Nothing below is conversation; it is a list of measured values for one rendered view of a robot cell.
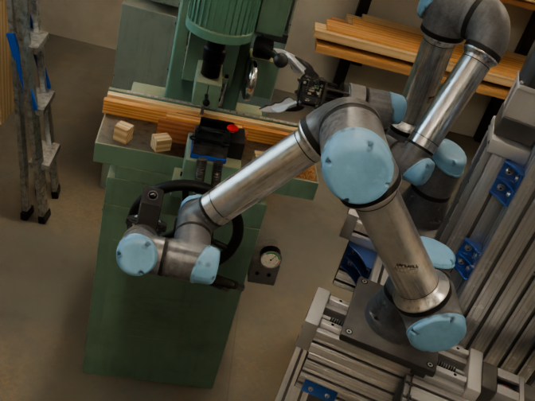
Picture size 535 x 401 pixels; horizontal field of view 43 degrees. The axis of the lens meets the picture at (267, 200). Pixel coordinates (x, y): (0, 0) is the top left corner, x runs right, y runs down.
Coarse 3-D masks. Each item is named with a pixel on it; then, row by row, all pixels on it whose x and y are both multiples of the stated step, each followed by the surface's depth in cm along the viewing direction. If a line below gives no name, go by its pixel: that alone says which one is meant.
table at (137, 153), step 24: (120, 120) 186; (96, 144) 175; (120, 144) 177; (144, 144) 180; (264, 144) 195; (144, 168) 180; (168, 168) 180; (192, 192) 173; (288, 192) 186; (312, 192) 187
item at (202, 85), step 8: (200, 64) 187; (200, 72) 183; (200, 80) 179; (208, 80) 180; (216, 80) 181; (200, 88) 180; (208, 88) 180; (216, 88) 180; (192, 96) 185; (200, 96) 181; (216, 96) 181; (200, 104) 182; (216, 104) 183
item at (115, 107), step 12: (108, 108) 187; (120, 108) 187; (132, 108) 187; (144, 108) 187; (156, 108) 188; (144, 120) 189; (156, 120) 189; (252, 132) 193; (264, 132) 193; (276, 132) 194; (288, 132) 195
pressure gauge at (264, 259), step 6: (270, 246) 192; (264, 252) 191; (270, 252) 190; (276, 252) 190; (264, 258) 192; (270, 258) 192; (276, 258) 192; (264, 264) 193; (270, 264) 193; (276, 264) 193
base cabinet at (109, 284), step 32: (224, 224) 192; (96, 256) 201; (96, 288) 204; (128, 288) 204; (160, 288) 205; (192, 288) 205; (96, 320) 212; (128, 320) 212; (160, 320) 212; (192, 320) 213; (224, 320) 214; (96, 352) 221; (128, 352) 221; (160, 352) 221; (192, 352) 222; (192, 384) 232
